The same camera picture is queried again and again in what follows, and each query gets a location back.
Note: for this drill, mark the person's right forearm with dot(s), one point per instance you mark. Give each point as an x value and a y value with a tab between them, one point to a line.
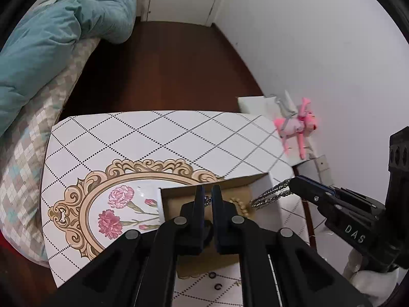
367	275

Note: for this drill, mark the white wall socket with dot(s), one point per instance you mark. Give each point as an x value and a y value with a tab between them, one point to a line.
323	163

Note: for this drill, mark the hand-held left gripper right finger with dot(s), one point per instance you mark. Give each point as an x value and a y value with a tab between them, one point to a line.
216	205

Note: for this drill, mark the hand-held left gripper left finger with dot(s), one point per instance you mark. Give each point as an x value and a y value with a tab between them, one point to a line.
201	205

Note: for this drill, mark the checkered patterned mattress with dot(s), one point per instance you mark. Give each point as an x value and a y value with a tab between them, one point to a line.
28	153

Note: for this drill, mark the cardboard box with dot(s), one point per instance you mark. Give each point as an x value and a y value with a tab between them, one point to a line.
255	192

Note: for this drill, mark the pink plush toy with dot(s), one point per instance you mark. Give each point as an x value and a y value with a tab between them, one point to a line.
295	123

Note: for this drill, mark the teal quilted blanket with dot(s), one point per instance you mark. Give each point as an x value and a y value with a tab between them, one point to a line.
48	44

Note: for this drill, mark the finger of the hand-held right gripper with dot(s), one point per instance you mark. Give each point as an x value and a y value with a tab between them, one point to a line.
308	189

